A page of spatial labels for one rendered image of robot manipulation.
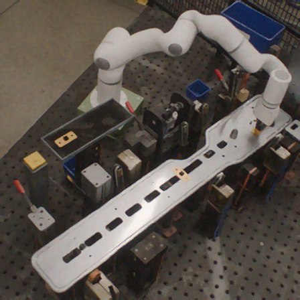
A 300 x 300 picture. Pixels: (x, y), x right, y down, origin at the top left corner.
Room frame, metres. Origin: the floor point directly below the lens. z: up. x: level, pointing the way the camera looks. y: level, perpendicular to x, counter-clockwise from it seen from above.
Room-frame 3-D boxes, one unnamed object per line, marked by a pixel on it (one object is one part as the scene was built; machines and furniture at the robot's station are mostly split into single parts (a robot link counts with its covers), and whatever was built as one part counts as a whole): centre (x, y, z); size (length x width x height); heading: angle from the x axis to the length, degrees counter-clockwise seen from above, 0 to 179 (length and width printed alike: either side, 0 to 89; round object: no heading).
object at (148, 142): (1.37, 0.03, 0.89); 0.13 x 0.11 x 0.38; 51
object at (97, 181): (1.11, 0.19, 0.90); 0.13 x 0.10 x 0.41; 51
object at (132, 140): (1.33, 0.09, 0.90); 0.05 x 0.05 x 0.40; 51
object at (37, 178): (1.10, 0.43, 0.92); 0.08 x 0.08 x 0.44; 51
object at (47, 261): (1.25, -0.13, 1.00); 1.38 x 0.22 x 0.02; 141
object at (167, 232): (1.20, -0.09, 0.84); 0.17 x 0.06 x 0.29; 51
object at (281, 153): (1.45, -0.56, 0.87); 0.12 x 0.09 x 0.35; 51
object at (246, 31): (2.21, -0.40, 1.10); 0.30 x 0.17 x 0.13; 58
